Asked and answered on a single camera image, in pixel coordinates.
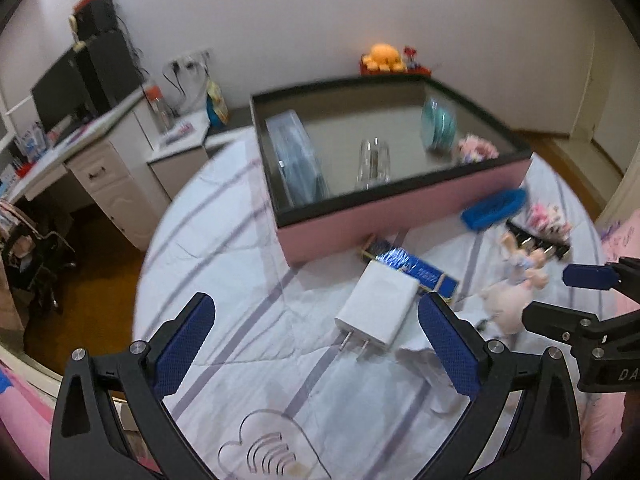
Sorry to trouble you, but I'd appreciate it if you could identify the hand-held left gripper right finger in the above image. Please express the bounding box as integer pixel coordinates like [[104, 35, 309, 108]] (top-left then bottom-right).
[[418, 292, 583, 480]]

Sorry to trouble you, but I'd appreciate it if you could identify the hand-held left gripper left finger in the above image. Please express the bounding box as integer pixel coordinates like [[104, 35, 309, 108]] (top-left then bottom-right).
[[49, 292, 216, 480]]

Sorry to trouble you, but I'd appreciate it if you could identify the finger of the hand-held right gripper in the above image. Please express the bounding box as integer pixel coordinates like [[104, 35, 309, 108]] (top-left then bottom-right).
[[562, 257, 640, 304], [522, 300, 602, 349]]

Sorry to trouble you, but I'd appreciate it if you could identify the pink pig figurine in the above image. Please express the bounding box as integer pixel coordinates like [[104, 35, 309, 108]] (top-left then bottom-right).
[[481, 280, 534, 337]]

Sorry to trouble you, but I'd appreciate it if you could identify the black hair clip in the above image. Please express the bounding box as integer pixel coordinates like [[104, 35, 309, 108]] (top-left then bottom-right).
[[504, 217, 572, 262]]

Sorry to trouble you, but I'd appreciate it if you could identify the white charger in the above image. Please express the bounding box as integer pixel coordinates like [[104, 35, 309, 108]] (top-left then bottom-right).
[[334, 260, 420, 364]]

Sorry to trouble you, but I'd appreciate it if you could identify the blue eyeglass case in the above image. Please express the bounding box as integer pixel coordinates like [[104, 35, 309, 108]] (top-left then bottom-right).
[[460, 188, 529, 232]]

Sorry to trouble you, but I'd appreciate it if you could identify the pink storage box black rim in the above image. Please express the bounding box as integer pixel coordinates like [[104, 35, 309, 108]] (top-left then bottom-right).
[[249, 75, 534, 266]]

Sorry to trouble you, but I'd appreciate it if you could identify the pink coin purse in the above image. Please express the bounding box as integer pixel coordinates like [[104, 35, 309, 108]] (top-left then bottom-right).
[[457, 133, 500, 164]]

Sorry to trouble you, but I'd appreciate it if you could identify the clear glass cup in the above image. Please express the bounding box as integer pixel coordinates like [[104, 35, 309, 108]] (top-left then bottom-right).
[[354, 138, 391, 191]]

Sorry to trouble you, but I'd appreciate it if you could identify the teal box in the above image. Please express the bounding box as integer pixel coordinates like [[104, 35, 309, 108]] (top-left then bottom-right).
[[421, 97, 457, 151]]

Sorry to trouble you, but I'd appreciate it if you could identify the clear plastic box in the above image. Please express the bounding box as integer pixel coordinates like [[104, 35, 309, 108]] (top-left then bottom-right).
[[264, 110, 331, 206]]

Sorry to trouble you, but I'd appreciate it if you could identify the pink floral blanket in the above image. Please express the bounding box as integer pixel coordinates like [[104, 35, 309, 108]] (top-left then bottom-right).
[[589, 207, 640, 480]]

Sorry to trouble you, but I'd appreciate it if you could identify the rabbit figurine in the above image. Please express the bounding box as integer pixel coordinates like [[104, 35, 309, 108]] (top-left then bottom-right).
[[499, 232, 549, 289]]

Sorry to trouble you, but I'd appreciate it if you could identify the shiny blue packet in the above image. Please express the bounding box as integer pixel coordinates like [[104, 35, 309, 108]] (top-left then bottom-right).
[[359, 239, 460, 304]]

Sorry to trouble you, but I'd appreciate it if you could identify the round bed striped sheet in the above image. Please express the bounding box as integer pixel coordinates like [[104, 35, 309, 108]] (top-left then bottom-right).
[[132, 125, 609, 480]]

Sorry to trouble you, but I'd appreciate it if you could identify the black office chair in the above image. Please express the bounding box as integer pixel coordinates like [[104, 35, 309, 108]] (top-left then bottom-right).
[[0, 199, 77, 313]]

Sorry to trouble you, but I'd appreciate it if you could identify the pink floral cloth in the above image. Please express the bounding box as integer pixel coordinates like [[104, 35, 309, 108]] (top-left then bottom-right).
[[0, 350, 68, 480]]

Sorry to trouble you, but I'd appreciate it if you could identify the white side cabinet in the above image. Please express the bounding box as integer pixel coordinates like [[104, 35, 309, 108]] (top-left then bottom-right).
[[147, 109, 211, 202]]

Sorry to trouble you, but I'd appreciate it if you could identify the white desk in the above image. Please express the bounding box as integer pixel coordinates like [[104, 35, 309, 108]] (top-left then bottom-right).
[[7, 94, 174, 252]]

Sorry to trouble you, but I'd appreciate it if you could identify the white door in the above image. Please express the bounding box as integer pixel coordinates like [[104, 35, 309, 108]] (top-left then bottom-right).
[[582, 20, 640, 161]]

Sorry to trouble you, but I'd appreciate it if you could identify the red-capped bottle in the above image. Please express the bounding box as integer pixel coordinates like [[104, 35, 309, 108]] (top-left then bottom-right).
[[144, 85, 174, 134]]

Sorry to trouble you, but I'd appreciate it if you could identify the yellow blue snack bag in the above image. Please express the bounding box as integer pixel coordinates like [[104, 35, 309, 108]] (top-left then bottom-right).
[[205, 79, 231, 127]]

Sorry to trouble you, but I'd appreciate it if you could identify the black computer monitor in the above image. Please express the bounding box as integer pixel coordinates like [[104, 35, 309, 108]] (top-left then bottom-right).
[[30, 54, 101, 132]]

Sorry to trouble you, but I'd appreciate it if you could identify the black computer tower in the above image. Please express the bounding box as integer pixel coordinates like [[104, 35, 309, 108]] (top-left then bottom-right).
[[75, 29, 144, 117]]

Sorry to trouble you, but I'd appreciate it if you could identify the orange octopus plush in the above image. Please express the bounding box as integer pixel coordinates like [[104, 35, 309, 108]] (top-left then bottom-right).
[[363, 42, 407, 72]]

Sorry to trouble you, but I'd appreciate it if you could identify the black speaker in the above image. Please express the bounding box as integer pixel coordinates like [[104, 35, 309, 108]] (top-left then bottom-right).
[[72, 0, 121, 41]]

